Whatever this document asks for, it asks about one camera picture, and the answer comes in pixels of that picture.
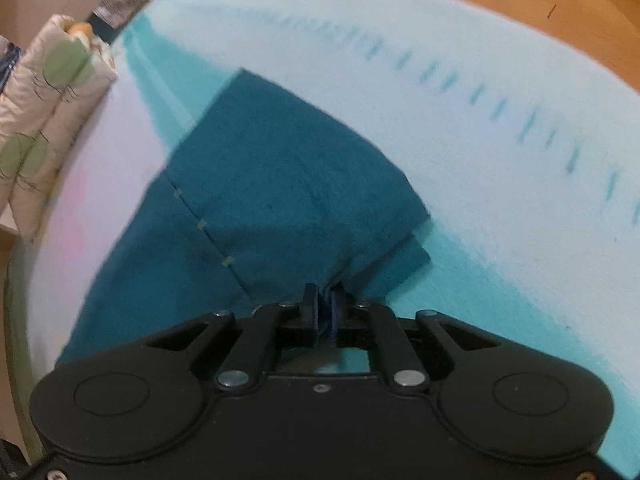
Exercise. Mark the cardboard box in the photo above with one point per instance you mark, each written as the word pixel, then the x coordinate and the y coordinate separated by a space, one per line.
pixel 35 5

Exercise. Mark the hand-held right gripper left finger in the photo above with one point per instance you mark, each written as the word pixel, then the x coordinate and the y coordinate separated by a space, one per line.
pixel 316 316

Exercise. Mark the floral leaf print pillow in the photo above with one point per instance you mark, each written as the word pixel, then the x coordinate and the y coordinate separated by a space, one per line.
pixel 50 115

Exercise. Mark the teal pants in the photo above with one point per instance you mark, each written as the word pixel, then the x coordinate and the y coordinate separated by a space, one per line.
pixel 280 180

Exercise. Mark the white and teal blanket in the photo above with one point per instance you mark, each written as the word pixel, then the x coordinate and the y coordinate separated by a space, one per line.
pixel 475 170

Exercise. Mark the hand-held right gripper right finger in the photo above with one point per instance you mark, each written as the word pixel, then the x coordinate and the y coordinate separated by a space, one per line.
pixel 333 316

